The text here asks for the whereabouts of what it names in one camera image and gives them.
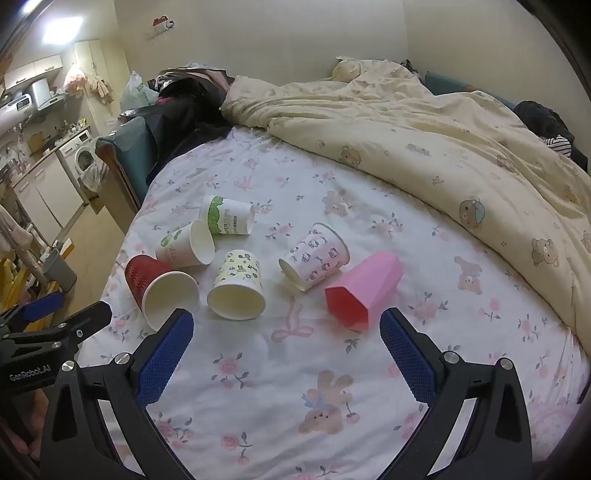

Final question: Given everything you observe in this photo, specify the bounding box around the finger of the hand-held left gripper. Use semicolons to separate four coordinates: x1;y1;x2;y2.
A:
0;301;113;357
0;291;65;331

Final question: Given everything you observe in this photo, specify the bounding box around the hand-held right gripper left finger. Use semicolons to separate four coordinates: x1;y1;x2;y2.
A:
41;308;197;480

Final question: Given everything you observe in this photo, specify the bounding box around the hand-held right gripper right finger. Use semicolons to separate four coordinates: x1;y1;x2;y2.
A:
379;307;534;480

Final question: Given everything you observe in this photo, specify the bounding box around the red paper cup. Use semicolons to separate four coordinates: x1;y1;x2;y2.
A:
124;255;201;332

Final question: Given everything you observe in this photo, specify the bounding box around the pink plastic cup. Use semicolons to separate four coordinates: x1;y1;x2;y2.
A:
324;250;405;332

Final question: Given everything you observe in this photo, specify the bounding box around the white cup green leaf print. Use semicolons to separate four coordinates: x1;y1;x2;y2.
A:
155;220;216;269

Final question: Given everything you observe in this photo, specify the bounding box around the pale yellow printed paper cup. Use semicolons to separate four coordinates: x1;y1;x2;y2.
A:
207;250;267;320

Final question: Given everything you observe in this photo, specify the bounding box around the pink patterned paper cup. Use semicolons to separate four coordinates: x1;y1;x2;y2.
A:
278;222;349;292

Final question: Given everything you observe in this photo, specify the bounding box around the white cup green band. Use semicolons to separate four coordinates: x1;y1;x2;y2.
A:
199;194;256;236

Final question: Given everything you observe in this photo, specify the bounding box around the yellow rack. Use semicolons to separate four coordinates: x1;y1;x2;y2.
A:
0;256;29;315

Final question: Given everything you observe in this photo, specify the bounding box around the grey waste bin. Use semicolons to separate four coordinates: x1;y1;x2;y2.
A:
42;249;78;292

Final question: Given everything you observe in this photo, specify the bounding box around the pale hanging garment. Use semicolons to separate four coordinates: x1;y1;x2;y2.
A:
0;203;35;259

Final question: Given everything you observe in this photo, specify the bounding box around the white kitchen base cabinet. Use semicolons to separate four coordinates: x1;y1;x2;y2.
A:
11;152;88;232

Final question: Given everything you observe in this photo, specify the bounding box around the white washing machine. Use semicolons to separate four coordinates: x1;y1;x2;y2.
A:
58;129;100;195

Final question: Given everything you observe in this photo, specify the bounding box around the black clothing pile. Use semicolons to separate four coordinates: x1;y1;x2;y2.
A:
145;65;236;185

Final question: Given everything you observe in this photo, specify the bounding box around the beige hanging cloth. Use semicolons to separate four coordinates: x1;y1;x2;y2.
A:
88;74;114;105

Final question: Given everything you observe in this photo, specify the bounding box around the pink hanging bag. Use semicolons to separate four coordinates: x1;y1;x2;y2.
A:
64;65;88;95

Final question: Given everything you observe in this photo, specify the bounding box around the yellow bear print duvet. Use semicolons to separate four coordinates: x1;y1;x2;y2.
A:
220;59;591;356

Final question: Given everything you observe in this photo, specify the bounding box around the white plastic bag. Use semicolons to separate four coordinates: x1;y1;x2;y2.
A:
120;71;160;109

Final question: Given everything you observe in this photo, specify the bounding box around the striped cloth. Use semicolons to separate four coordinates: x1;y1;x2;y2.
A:
545;135;573;158

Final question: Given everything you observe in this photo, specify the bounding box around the dark clothes heap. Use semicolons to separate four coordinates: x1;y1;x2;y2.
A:
514;100;589;167

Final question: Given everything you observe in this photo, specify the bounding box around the teal headboard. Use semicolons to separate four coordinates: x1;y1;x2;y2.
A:
425;71;515;109

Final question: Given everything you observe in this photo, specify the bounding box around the cream plush toy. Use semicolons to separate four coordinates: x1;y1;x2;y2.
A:
332;56;365;83

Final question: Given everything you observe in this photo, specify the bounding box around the teal bed frame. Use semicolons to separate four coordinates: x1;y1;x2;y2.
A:
96;115;155;213

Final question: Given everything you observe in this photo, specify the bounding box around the white wall cabinet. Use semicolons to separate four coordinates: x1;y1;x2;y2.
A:
2;54;63;88

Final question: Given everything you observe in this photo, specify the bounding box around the wall hook with red item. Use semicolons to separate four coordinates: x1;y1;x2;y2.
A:
148;15;176;40

